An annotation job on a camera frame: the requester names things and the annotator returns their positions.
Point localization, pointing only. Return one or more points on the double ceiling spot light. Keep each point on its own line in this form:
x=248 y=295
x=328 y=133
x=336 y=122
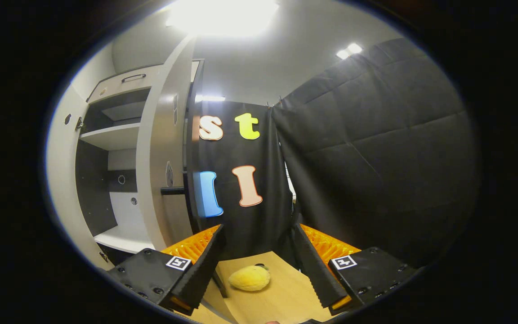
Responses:
x=349 y=51

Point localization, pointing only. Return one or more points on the yellow round plush toy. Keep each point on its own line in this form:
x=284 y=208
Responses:
x=249 y=278

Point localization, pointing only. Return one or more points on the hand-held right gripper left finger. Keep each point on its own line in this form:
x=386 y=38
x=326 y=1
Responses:
x=205 y=265

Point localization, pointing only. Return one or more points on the narrow ceiling light strip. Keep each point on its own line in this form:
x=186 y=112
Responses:
x=209 y=98

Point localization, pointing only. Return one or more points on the large ceiling light panel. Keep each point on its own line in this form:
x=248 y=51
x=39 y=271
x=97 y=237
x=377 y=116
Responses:
x=223 y=18

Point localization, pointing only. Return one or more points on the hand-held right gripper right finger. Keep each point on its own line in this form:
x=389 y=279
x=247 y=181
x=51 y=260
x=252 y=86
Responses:
x=315 y=265

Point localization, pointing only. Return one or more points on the white cabinet drawer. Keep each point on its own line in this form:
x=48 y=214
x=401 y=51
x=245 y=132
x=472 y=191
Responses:
x=119 y=85

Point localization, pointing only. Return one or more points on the white and dark cabinet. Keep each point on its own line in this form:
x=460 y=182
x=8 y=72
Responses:
x=92 y=189

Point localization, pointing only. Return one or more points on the black backdrop cloth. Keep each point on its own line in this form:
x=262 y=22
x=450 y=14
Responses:
x=376 y=157

